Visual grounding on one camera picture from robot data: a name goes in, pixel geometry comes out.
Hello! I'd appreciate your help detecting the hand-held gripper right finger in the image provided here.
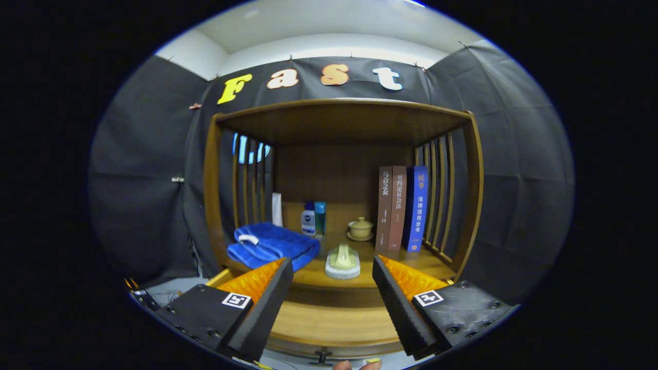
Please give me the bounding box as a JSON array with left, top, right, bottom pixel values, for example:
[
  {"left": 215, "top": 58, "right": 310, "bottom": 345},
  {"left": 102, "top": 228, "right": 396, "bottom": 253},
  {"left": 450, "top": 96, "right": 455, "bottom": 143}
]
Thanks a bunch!
[{"left": 372, "top": 255, "right": 515, "bottom": 361}]

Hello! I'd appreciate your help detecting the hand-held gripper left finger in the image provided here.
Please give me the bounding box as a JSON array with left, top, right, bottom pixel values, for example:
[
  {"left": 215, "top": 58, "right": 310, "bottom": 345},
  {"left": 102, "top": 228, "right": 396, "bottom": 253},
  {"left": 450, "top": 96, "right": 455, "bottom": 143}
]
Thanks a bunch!
[{"left": 154, "top": 257, "right": 295, "bottom": 363}]

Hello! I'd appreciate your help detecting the wooden drawer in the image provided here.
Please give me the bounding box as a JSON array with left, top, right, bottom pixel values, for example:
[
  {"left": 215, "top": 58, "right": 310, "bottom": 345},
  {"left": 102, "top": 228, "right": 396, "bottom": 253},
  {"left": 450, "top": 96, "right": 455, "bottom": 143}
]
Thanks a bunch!
[{"left": 205, "top": 267, "right": 458, "bottom": 365}]

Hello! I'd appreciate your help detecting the green and white scrub brush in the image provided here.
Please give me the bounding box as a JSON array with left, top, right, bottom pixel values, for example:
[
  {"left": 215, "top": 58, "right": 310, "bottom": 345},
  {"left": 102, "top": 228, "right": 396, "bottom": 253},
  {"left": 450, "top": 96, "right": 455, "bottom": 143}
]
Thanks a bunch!
[{"left": 324, "top": 243, "right": 361, "bottom": 281}]

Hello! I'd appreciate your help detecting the wooden countertop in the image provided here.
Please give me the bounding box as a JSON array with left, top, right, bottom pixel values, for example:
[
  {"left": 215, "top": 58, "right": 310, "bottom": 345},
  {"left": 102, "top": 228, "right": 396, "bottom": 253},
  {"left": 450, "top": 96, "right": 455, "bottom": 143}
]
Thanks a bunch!
[{"left": 222, "top": 231, "right": 457, "bottom": 289}]

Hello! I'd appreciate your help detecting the wooden cabinet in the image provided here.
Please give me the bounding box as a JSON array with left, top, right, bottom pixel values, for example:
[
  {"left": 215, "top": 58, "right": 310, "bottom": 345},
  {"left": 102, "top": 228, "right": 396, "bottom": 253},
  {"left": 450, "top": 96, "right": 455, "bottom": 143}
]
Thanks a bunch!
[{"left": 203, "top": 99, "right": 485, "bottom": 360}]

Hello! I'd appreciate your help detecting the blue folded towel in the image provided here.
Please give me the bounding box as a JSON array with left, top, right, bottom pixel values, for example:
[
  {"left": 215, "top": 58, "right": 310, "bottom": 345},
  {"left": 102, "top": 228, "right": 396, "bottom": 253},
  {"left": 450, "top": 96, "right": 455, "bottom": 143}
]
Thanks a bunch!
[{"left": 227, "top": 222, "right": 321, "bottom": 272}]

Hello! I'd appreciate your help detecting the beige lidded teacup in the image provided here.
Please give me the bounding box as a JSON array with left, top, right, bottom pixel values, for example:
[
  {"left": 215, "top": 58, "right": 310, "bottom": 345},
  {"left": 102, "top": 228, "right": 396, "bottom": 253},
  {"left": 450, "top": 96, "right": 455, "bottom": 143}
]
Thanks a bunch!
[{"left": 346, "top": 216, "right": 375, "bottom": 242}]

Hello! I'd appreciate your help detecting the white bottle with blue cap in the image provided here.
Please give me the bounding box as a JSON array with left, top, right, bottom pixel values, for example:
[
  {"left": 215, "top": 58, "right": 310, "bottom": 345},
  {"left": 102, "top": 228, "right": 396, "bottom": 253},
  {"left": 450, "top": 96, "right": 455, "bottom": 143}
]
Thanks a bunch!
[{"left": 301, "top": 201, "right": 316, "bottom": 237}]

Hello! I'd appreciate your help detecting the reddish brown book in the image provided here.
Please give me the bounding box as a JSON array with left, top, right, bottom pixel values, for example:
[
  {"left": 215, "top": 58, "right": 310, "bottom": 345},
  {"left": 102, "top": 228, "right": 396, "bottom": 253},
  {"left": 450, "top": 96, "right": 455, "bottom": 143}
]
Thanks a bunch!
[{"left": 388, "top": 165, "right": 408, "bottom": 251}]

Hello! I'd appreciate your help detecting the blue book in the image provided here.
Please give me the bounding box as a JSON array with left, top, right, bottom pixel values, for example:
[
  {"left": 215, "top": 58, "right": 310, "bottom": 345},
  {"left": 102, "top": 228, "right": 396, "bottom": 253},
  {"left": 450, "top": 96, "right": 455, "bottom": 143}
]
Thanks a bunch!
[{"left": 402, "top": 165, "right": 429, "bottom": 253}]

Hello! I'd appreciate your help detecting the dark brown book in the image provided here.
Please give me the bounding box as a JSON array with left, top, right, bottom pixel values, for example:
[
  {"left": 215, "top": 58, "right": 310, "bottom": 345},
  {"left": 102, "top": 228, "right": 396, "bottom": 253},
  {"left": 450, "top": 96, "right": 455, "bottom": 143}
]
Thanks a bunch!
[{"left": 375, "top": 166, "right": 394, "bottom": 252}]

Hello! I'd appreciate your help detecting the teal bottle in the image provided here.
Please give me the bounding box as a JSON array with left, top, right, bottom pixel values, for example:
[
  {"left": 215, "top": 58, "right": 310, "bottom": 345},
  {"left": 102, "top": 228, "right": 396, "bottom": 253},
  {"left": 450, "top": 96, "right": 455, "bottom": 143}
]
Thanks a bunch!
[{"left": 314, "top": 201, "right": 327, "bottom": 240}]

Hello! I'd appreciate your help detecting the black backdrop cloth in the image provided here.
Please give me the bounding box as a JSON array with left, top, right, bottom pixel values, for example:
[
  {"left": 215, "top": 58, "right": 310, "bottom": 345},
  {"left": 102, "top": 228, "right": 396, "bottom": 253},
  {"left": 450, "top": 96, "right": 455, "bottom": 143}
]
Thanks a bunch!
[{"left": 88, "top": 40, "right": 575, "bottom": 306}]

